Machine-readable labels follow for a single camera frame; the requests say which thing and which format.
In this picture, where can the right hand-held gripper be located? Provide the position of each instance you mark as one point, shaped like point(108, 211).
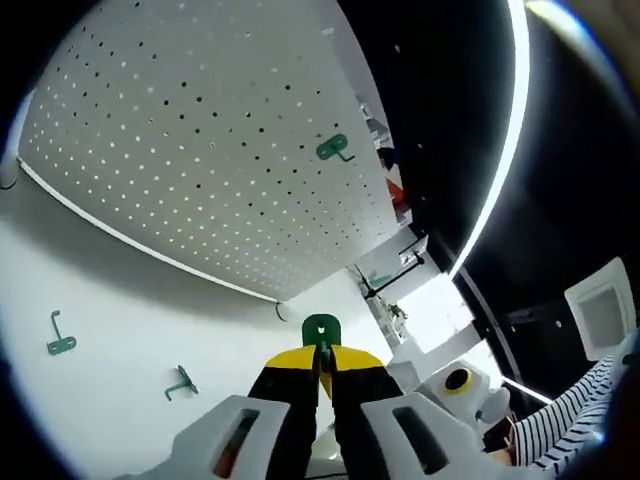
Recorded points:
point(450, 400)

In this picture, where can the green hook assembly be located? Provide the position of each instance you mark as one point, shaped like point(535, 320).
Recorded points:
point(184, 377)
point(62, 345)
point(322, 327)
point(330, 148)

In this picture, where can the long ceiling light strip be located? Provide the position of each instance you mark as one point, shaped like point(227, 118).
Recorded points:
point(517, 100)

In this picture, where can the white ceiling air vent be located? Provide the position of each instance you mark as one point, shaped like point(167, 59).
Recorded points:
point(600, 310)

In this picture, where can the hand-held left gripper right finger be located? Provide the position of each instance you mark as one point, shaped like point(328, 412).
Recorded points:
point(360, 390)

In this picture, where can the striped shirt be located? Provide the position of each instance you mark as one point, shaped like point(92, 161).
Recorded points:
point(565, 420)

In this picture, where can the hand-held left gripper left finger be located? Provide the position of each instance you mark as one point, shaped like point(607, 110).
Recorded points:
point(280, 395)

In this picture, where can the white perforated mounting plate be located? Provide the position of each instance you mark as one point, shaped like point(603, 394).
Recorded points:
point(175, 125)

